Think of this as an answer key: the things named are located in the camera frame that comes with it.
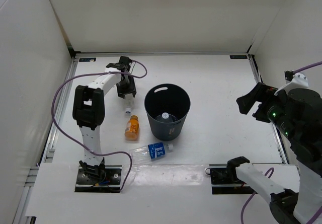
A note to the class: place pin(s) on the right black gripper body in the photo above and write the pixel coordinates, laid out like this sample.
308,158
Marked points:
270,108

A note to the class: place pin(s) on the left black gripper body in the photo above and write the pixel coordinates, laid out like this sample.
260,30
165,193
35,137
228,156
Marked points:
128,85

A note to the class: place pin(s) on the clear plastic bottle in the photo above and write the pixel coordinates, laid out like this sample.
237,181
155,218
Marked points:
128,104

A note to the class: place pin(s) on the orange juice bottle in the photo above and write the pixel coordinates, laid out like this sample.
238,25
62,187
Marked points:
132,128

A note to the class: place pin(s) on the dark grey plastic bin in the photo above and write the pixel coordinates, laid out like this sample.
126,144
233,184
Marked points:
167,106

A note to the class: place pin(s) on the green label plastic bottle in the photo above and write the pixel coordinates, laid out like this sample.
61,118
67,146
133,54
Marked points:
166,118

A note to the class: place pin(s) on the blue label plastic bottle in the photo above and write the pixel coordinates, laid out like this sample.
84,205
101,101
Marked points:
150,153

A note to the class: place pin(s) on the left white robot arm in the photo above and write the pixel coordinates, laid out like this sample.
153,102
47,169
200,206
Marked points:
89,112

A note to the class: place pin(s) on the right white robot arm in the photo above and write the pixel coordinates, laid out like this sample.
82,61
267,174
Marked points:
296,114

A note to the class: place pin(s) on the right blue corner sticker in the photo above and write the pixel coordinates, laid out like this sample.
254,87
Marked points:
238,57

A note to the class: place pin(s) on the blue corner sticker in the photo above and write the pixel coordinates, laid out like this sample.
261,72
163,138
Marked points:
238,57
89,59

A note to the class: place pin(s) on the left blue corner sticker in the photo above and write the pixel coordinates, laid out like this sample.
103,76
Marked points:
89,59

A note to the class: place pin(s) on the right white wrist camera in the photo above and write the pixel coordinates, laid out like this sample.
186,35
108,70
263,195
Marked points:
294,80

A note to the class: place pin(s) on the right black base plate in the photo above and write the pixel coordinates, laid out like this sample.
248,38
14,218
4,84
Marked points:
222,184

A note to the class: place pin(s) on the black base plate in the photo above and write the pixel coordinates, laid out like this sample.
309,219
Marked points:
222,184
110,181

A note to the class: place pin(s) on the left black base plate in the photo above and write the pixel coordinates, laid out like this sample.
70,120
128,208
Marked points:
110,181

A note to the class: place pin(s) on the left aluminium frame rail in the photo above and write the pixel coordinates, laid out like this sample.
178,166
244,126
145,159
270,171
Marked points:
61,103

